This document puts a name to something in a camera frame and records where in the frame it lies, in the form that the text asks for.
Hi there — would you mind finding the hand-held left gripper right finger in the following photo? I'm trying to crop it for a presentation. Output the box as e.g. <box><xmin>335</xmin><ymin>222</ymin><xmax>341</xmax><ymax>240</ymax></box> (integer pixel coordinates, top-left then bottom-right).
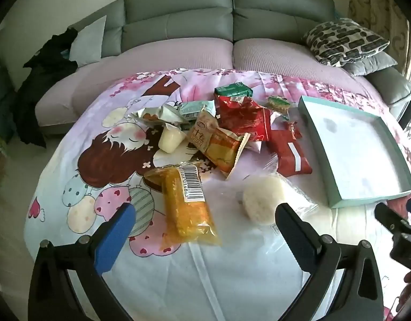
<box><xmin>275</xmin><ymin>203</ymin><xmax>384</xmax><ymax>321</ymax></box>

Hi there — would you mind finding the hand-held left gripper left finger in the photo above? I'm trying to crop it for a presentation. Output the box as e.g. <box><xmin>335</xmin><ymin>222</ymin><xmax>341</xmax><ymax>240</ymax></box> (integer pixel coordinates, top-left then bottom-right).
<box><xmin>28</xmin><ymin>202</ymin><xmax>137</xmax><ymax>321</ymax></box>

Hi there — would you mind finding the round white rice cake packet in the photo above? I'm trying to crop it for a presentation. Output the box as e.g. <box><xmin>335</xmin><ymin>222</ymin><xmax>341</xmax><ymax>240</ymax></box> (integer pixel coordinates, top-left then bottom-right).
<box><xmin>237</xmin><ymin>164</ymin><xmax>318</xmax><ymax>226</ymax></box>

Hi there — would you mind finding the yellow cake packet with barcode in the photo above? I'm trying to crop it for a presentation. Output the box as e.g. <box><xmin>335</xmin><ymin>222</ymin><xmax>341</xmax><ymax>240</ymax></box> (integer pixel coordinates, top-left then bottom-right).
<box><xmin>144</xmin><ymin>160</ymin><xmax>223</xmax><ymax>253</ymax></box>

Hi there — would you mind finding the teal shallow box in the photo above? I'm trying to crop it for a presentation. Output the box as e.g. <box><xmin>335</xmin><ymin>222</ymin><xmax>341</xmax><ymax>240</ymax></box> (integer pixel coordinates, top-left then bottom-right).
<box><xmin>298</xmin><ymin>95</ymin><xmax>411</xmax><ymax>209</ymax></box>

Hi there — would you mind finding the red white candy packet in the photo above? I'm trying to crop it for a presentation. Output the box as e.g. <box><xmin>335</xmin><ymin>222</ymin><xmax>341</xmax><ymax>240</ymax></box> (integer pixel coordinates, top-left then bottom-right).
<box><xmin>267</xmin><ymin>120</ymin><xmax>313</xmax><ymax>176</ymax></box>

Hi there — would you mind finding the orange yellow snack packet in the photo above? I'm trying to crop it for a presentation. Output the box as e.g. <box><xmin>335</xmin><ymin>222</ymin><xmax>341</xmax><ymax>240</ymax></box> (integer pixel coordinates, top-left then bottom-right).
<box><xmin>205</xmin><ymin>129</ymin><xmax>252</xmax><ymax>179</ymax></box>

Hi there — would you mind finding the white jelly cup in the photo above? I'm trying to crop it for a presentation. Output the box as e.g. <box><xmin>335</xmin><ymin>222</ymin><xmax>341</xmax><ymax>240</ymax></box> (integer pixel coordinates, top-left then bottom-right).
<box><xmin>158</xmin><ymin>124</ymin><xmax>187</xmax><ymax>154</ymax></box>

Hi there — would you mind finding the red packet with cream label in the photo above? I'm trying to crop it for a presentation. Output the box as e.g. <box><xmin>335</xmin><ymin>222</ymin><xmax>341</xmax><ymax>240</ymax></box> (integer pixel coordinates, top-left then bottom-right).
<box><xmin>215</xmin><ymin>93</ymin><xmax>273</xmax><ymax>142</ymax></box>

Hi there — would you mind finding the silver white snack packet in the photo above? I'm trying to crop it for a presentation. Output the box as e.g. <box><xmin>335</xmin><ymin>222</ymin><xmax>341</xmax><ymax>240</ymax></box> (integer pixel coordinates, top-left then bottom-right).
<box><xmin>130</xmin><ymin>105</ymin><xmax>189</xmax><ymax>130</ymax></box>

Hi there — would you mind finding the green labelled cracker packet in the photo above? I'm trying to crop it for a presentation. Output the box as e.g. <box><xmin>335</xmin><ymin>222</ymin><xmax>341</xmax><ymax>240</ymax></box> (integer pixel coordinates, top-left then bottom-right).
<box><xmin>267</xmin><ymin>96</ymin><xmax>290</xmax><ymax>112</ymax></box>

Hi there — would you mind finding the beige snack packet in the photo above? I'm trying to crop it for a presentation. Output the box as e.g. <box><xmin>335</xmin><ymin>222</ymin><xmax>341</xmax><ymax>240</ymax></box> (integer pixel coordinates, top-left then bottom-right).
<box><xmin>185</xmin><ymin>109</ymin><xmax>220</xmax><ymax>153</ymax></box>

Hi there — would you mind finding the light green snack packet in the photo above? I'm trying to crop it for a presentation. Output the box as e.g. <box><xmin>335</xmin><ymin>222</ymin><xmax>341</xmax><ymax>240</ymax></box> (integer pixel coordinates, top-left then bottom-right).
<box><xmin>177</xmin><ymin>102</ymin><xmax>216</xmax><ymax>121</ymax></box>

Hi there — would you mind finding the dark green snack packet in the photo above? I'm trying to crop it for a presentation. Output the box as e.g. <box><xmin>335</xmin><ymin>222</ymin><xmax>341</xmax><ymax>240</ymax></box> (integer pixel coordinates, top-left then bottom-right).
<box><xmin>214</xmin><ymin>82</ymin><xmax>253</xmax><ymax>98</ymax></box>

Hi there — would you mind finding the printed blanket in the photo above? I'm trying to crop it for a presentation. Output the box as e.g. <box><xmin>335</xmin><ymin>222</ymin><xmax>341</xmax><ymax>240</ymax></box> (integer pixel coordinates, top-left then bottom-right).
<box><xmin>23</xmin><ymin>68</ymin><xmax>411</xmax><ymax>321</ymax></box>

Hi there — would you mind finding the grey pillow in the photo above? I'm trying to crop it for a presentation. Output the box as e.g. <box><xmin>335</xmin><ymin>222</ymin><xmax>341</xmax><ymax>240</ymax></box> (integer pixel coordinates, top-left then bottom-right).
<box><xmin>342</xmin><ymin>52</ymin><xmax>398</xmax><ymax>77</ymax></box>

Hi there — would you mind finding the pink sofa cover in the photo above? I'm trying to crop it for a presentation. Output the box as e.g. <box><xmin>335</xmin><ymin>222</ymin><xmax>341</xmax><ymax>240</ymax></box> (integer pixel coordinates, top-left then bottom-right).
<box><xmin>35</xmin><ymin>38</ymin><xmax>376</xmax><ymax>128</ymax></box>

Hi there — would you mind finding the black white patterned pillow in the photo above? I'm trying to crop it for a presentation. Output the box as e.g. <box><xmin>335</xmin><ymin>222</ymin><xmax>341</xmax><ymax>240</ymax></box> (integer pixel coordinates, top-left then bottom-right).
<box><xmin>302</xmin><ymin>18</ymin><xmax>390</xmax><ymax>67</ymax></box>

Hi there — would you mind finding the black clothing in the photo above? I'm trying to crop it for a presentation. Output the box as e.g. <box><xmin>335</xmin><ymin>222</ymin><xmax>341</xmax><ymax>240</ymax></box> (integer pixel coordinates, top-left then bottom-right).
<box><xmin>13</xmin><ymin>28</ymin><xmax>80</xmax><ymax>149</ymax></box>

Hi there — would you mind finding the light teal pillow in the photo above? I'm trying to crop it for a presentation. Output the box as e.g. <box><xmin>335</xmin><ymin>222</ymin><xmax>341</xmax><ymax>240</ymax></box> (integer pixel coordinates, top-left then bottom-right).
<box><xmin>69</xmin><ymin>15</ymin><xmax>107</xmax><ymax>68</ymax></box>

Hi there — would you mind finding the patterned curtain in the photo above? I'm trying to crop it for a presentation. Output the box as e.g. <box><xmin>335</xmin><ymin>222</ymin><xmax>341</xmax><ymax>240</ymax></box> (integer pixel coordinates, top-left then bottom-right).
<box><xmin>347</xmin><ymin>0</ymin><xmax>411</xmax><ymax>81</ymax></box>

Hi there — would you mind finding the grey sofa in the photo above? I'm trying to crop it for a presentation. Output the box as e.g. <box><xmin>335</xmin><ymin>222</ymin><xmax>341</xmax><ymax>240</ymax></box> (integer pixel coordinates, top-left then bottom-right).
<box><xmin>8</xmin><ymin>0</ymin><xmax>411</xmax><ymax>134</ymax></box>

